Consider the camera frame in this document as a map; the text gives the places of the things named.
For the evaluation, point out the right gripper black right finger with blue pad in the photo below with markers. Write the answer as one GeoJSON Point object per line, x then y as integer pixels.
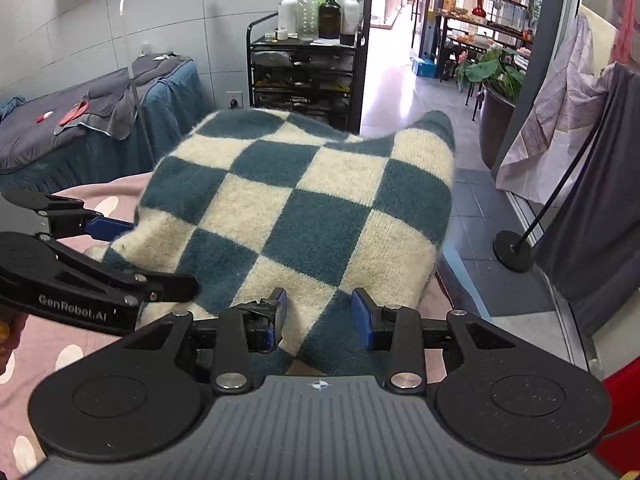
{"type": "Point", "coordinates": [396, 331]}

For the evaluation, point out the black stand with round base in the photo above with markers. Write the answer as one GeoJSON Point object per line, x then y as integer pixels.
{"type": "Point", "coordinates": [513, 250]}

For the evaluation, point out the blue crumpled cloth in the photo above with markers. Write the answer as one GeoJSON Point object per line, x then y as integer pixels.
{"type": "Point", "coordinates": [8, 106]}

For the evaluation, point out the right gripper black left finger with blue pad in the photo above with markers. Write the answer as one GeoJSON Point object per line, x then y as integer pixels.
{"type": "Point", "coordinates": [253, 327]}

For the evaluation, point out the green cream checkered sweater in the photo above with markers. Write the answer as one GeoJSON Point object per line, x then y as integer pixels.
{"type": "Point", "coordinates": [253, 200]}

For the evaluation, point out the red pouch on bed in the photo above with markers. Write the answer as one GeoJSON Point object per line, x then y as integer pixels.
{"type": "Point", "coordinates": [78, 110]}

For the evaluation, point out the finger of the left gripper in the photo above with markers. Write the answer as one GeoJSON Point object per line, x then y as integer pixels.
{"type": "Point", "coordinates": [73, 270]}
{"type": "Point", "coordinates": [33, 213]}

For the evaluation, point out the pink polka dot bedsheet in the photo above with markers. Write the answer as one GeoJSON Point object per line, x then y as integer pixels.
{"type": "Point", "coordinates": [46, 346]}

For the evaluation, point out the grey towel on bed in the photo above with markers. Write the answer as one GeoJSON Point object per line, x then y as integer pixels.
{"type": "Point", "coordinates": [114, 98]}

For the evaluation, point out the dark glass bottle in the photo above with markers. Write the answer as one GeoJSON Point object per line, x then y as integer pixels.
{"type": "Point", "coordinates": [330, 19]}

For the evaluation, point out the potted green plant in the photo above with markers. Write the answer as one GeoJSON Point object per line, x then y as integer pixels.
{"type": "Point", "coordinates": [500, 81]}

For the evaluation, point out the white bottle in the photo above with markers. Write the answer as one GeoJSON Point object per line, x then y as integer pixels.
{"type": "Point", "coordinates": [287, 17]}

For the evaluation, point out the striped pale hanging cloth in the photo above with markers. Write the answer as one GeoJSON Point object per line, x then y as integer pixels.
{"type": "Point", "coordinates": [567, 106]}

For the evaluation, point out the red box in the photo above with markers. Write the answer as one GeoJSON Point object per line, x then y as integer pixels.
{"type": "Point", "coordinates": [619, 447]}

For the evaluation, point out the dark grey hanging cloth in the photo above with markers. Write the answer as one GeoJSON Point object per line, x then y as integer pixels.
{"type": "Point", "coordinates": [590, 253]}

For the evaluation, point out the black trolley shelf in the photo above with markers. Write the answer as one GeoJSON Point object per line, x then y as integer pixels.
{"type": "Point", "coordinates": [321, 79]}

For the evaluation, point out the small red white item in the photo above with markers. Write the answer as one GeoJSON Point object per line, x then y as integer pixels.
{"type": "Point", "coordinates": [44, 116]}

